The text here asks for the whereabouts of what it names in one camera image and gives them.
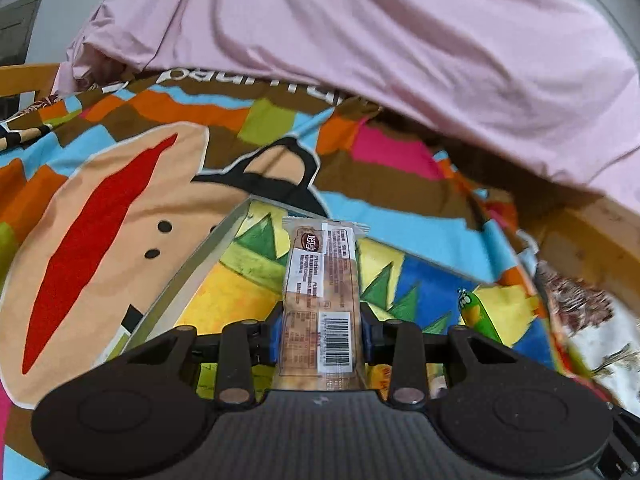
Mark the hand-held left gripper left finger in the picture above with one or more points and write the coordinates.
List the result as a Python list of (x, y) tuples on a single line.
[(272, 342)]

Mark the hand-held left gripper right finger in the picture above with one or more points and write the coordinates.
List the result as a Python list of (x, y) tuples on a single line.
[(368, 342)]

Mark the grey tray with dinosaur drawing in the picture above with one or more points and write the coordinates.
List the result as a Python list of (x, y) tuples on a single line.
[(240, 300)]

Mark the clear nut bar packet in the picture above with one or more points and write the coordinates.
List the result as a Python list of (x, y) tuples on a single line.
[(320, 285)]

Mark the green and yellow candy packet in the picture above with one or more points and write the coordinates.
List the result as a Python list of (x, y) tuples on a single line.
[(477, 315)]

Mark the colourful printed blanket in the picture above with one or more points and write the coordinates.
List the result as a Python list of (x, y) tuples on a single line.
[(125, 210)]

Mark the wooden board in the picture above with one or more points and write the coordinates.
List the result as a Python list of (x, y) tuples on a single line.
[(600, 240)]

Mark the pink bed sheet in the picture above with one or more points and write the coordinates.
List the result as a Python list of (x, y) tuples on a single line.
[(350, 35)]

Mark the grey door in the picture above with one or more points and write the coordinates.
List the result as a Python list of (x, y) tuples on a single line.
[(17, 30)]

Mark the wooden bed rail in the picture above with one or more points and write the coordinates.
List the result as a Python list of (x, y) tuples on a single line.
[(25, 80)]

